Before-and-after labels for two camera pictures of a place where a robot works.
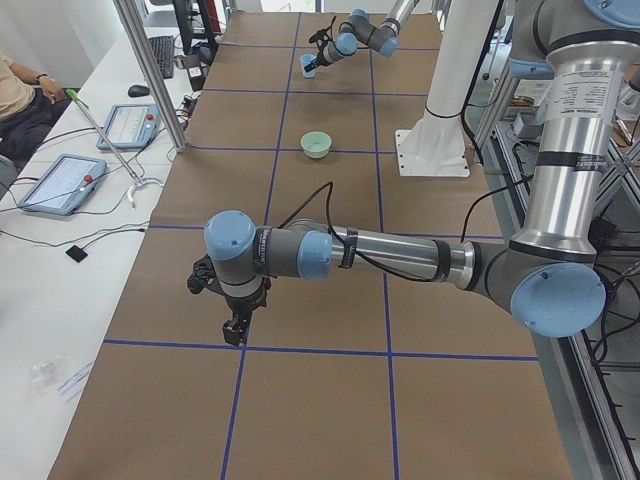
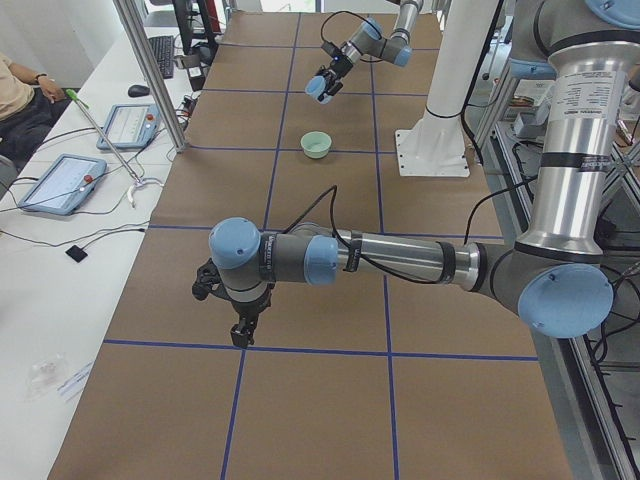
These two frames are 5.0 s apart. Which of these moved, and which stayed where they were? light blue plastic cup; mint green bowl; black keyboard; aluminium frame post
Moved: light blue plastic cup
Stayed: black keyboard; aluminium frame post; mint green bowl
